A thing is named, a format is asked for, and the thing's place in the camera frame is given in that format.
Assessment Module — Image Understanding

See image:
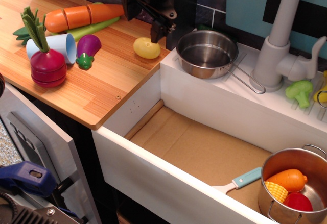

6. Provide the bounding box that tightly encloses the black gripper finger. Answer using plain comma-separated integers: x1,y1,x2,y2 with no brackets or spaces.
122,0,142,21
151,19,176,43

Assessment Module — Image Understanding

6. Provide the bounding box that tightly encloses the yellow toy potato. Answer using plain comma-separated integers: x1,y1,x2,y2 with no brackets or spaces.
133,37,161,59

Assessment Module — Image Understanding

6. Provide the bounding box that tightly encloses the small steel saucepan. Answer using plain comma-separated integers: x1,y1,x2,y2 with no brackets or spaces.
176,30,266,95

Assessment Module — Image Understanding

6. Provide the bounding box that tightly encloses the green toy celery stick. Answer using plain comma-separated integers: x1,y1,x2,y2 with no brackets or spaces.
51,17,120,41

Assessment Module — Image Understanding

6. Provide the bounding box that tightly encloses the purple toy eggplant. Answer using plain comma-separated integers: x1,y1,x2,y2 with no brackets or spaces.
76,34,102,70

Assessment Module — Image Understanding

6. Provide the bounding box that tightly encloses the orange wooden toy carrot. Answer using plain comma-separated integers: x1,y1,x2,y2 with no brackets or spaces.
44,3,124,33

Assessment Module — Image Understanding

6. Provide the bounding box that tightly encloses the light blue plastic cup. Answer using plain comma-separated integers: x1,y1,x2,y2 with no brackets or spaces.
26,33,77,64

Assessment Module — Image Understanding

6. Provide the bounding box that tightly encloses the red wooden toy radish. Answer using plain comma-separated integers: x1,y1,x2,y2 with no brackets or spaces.
20,6,67,88

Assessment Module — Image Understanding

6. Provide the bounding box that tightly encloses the white toy sink basin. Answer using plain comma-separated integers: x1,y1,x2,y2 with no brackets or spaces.
92,51,326,223

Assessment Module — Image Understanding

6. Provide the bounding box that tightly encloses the grey toy faucet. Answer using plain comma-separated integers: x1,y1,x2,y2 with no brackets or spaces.
250,0,326,94

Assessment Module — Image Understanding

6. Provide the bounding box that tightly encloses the green toy broccoli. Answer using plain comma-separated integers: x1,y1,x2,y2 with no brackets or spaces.
285,80,313,108

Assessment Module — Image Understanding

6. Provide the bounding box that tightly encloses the grey oven door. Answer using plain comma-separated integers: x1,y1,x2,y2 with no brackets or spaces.
1,83,101,223

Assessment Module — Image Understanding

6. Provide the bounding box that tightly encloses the yellow toy pepper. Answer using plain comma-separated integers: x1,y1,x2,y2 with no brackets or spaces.
313,70,327,109

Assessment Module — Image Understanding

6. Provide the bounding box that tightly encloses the blue clamp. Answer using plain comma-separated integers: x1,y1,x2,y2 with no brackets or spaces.
1,161,57,197

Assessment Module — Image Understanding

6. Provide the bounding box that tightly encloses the orange plastic toy carrot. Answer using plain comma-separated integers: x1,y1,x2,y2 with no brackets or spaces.
266,169,308,192

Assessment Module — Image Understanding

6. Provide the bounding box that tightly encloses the yellow toy corn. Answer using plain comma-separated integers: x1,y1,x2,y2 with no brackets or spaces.
264,181,289,203

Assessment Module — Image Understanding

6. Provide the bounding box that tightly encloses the red toy tomato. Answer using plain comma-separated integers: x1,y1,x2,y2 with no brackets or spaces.
283,192,313,212

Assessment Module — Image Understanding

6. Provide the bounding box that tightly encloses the teal handled white spatula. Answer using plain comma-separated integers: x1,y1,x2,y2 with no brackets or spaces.
213,167,262,194

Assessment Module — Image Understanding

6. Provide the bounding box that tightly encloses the steel pot with handles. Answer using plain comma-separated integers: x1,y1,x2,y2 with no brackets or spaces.
258,148,326,223

